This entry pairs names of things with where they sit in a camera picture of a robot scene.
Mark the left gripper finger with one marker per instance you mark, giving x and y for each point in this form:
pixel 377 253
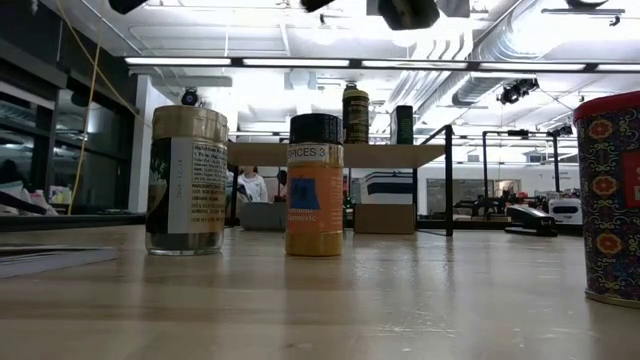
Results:
pixel 126 5

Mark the green pepper tin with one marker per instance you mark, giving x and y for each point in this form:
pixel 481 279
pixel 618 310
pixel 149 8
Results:
pixel 402 125

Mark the chili onion jar yellow lid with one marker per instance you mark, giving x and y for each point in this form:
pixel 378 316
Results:
pixel 356 117

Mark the wooden shelf black metal frame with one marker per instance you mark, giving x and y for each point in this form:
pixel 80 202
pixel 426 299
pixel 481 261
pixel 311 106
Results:
pixel 390 155

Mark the glass spice jar tan lid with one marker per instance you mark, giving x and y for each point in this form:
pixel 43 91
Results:
pixel 186 190

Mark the orange turmeric jar black lid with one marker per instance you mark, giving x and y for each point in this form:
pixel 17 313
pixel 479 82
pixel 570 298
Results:
pixel 315 200

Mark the red patterned spice tin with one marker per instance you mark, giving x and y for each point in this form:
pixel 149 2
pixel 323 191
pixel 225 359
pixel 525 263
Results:
pixel 610 200

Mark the round black ceiling lamp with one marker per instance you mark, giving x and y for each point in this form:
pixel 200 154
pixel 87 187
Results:
pixel 190 97

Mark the black track light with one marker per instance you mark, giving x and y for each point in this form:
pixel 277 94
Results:
pixel 517 90

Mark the black metal stand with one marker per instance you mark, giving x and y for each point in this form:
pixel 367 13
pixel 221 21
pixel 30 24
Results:
pixel 485 165

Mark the white black striped machine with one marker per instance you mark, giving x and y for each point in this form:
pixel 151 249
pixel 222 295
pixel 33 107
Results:
pixel 385 188

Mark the person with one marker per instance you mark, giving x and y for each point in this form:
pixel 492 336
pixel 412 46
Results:
pixel 282 185
pixel 252 187

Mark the small cardboard box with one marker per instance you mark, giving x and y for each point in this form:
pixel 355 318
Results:
pixel 384 219

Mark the blue-grey plastic case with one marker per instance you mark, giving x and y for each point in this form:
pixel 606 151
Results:
pixel 262 216

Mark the black stapler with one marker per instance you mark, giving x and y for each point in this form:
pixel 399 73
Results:
pixel 530 217

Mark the white box device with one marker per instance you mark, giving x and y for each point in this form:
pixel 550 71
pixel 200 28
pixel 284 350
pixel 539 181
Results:
pixel 567 210

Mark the black metal rig frame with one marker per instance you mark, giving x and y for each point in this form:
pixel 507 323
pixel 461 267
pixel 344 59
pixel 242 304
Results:
pixel 75 220

